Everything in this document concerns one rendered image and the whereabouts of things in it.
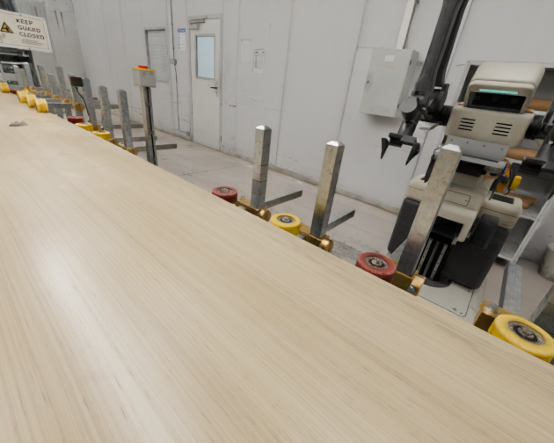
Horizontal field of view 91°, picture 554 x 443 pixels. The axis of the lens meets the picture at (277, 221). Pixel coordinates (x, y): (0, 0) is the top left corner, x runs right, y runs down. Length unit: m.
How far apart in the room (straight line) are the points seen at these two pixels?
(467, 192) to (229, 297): 1.23
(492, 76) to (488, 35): 1.95
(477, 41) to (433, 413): 3.16
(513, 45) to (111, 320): 3.29
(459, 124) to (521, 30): 1.94
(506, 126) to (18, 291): 1.52
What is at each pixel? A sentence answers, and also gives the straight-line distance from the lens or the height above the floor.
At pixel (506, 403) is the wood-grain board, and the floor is 0.90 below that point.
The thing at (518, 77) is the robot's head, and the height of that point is 1.33.
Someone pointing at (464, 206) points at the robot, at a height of 0.82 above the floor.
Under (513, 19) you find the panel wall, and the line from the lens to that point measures 3.35.
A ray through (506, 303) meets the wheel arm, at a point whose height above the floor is 0.85.
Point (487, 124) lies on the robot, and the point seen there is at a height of 1.17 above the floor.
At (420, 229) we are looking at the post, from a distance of 0.66.
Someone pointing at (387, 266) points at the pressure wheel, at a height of 0.90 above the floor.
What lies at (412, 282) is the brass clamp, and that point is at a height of 0.84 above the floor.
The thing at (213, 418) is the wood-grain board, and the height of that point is 0.90.
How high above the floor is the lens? 1.22
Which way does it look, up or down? 26 degrees down
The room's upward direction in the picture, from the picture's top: 7 degrees clockwise
